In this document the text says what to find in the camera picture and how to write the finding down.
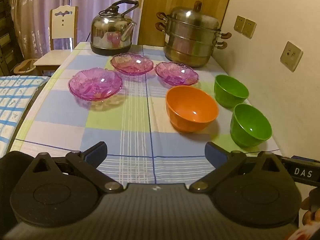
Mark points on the stainless steel steamer pot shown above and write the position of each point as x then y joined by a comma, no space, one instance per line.
190,42

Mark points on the green plastic bowl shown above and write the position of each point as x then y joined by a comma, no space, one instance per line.
250,127
228,92

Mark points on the beige wall socket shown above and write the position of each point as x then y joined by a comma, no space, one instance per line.
239,24
249,28
291,56

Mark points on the blue white checked blanket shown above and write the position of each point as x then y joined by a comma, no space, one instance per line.
15,100

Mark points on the person's right hand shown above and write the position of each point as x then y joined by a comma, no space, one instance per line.
306,203

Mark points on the dark shelf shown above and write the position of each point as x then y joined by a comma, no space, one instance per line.
5,30

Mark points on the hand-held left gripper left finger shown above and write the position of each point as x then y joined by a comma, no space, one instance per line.
96,153

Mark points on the stainless steel kettle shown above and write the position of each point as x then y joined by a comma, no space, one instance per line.
110,35

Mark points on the white wooden chair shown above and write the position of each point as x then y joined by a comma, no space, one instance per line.
63,27

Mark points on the purple glass plate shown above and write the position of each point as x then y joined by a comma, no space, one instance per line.
95,85
176,73
132,63

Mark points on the red and white tag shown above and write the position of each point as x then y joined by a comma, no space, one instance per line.
303,232

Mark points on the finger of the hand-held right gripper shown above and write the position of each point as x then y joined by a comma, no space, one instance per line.
302,158

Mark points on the woven basket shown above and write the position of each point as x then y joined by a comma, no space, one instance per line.
25,66

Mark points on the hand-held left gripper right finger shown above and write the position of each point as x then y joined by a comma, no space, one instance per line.
216,155

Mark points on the orange plastic bowl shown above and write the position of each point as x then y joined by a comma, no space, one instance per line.
190,105

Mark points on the checked pastel tablecloth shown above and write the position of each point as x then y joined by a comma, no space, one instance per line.
70,120

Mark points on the purple sheer curtain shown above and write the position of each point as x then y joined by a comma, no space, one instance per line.
37,0

